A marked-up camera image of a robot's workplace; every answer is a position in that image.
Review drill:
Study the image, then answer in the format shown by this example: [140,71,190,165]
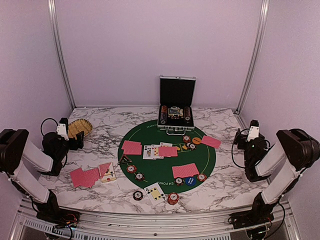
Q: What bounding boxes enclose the chip row in case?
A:
[160,105,168,125]
[183,106,192,124]

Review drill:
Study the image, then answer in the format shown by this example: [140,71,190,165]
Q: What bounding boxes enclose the woven bamboo basket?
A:
[68,118,93,138]

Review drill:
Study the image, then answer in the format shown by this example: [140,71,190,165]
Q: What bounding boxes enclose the king of clubs card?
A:
[142,145,153,160]

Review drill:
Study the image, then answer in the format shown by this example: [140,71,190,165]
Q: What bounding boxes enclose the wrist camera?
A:
[56,117,69,141]
[246,119,260,142]

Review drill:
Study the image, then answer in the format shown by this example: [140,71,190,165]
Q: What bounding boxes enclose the playing card box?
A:
[98,162,117,183]

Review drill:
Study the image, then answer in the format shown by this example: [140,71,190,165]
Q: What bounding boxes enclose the red playing card deck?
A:
[70,168,100,188]

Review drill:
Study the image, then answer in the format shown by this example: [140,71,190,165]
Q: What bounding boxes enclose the black red 100 chip stack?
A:
[133,190,144,201]

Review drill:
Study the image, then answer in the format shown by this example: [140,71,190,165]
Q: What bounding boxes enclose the right chip row in case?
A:
[183,106,192,124]

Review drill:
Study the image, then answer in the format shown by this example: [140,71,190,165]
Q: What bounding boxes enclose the card deck in case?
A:
[168,106,183,119]

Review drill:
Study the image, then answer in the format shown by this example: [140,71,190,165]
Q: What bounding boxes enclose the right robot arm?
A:
[229,126,320,229]

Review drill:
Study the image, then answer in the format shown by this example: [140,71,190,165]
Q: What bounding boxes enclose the blue small blind button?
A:
[184,176,197,187]

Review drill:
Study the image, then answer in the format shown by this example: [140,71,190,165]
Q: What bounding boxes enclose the front aluminium rail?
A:
[8,199,301,240]

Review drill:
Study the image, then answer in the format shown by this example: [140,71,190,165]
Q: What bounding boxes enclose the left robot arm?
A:
[0,129,84,228]

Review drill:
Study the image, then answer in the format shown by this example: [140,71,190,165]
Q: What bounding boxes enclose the left aluminium frame post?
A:
[47,0,76,110]

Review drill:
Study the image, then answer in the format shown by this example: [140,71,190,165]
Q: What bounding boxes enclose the face-up red suit card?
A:
[151,144,164,159]

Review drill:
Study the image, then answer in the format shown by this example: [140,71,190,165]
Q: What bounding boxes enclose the right aluminium frame post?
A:
[235,0,270,115]

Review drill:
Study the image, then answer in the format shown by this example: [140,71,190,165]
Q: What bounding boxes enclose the triangular black red dealer button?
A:
[118,154,133,165]

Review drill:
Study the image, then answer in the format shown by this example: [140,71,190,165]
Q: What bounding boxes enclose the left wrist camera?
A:
[56,117,69,141]

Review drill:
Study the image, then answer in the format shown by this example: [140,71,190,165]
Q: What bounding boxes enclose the round green poker mat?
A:
[117,120,216,194]

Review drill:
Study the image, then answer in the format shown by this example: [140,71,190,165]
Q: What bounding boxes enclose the orange big blind button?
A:
[192,137,202,145]

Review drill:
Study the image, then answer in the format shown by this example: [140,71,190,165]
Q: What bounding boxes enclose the left chip row in case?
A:
[160,105,168,125]

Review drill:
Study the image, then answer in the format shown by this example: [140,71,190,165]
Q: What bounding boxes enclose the face-down red community card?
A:
[158,146,178,157]

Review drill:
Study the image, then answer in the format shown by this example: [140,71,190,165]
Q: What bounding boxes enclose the red yellow 5 chip stack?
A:
[167,192,179,205]

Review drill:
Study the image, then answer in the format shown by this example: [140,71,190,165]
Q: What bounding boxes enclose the black 100 chips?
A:
[135,172,145,182]
[174,177,184,186]
[186,142,197,151]

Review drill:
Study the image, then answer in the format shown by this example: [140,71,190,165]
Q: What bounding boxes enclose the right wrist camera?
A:
[246,119,260,142]

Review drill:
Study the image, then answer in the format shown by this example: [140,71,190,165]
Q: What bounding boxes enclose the aluminium frame post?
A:
[47,0,76,110]
[235,0,270,115]

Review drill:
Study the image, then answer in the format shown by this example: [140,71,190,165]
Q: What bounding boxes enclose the four of clubs card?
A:
[143,182,167,205]

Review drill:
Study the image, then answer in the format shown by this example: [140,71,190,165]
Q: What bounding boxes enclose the aluminium poker chip case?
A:
[157,75,197,136]

